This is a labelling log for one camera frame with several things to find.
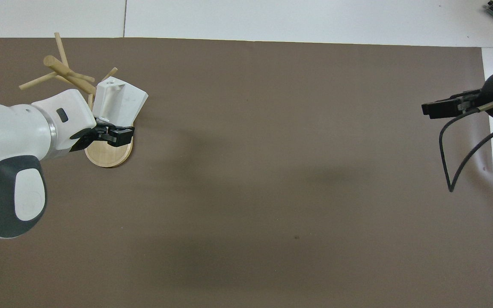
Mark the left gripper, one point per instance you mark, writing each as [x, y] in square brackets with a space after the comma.
[84, 137]

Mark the white square cup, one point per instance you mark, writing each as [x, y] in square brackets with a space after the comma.
[120, 100]

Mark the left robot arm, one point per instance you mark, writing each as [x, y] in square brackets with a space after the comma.
[2, 132]

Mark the wooden cup rack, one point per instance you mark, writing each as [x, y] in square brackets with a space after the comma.
[108, 155]

